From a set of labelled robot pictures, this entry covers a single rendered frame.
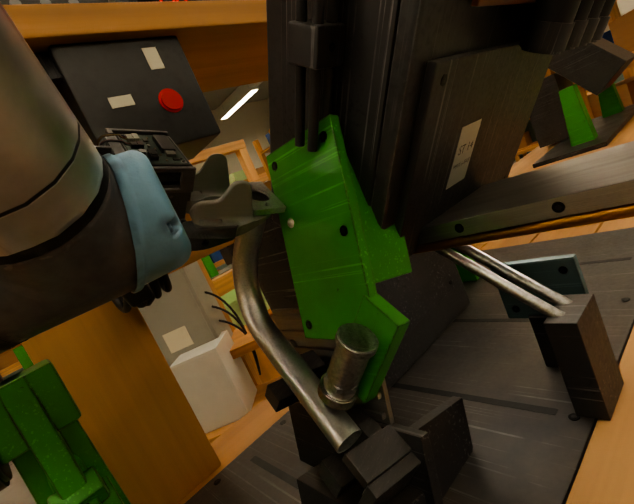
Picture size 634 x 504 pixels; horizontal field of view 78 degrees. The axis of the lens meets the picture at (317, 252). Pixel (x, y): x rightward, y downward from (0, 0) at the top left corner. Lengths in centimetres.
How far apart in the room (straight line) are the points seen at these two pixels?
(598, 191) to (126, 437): 62
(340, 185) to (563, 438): 33
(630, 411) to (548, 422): 7
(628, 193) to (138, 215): 34
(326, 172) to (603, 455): 35
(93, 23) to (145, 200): 43
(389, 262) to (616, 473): 26
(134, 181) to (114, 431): 48
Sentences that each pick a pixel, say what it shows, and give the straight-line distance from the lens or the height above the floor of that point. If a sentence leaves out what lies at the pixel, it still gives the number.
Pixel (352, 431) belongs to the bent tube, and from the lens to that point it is 40.
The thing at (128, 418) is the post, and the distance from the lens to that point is 65.
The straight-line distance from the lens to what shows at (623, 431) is 49.
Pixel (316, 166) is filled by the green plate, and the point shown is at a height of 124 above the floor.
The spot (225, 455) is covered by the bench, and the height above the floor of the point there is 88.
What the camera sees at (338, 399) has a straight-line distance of 38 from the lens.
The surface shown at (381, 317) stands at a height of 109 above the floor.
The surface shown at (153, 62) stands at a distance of 64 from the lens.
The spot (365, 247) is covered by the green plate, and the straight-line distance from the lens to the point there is 36.
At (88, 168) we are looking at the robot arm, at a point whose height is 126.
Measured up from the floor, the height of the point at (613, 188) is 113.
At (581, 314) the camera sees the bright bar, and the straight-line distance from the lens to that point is 45.
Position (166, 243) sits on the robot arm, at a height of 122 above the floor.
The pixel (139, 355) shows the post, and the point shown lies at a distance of 64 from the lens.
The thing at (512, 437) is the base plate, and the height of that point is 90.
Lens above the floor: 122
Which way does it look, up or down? 8 degrees down
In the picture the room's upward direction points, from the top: 24 degrees counter-clockwise
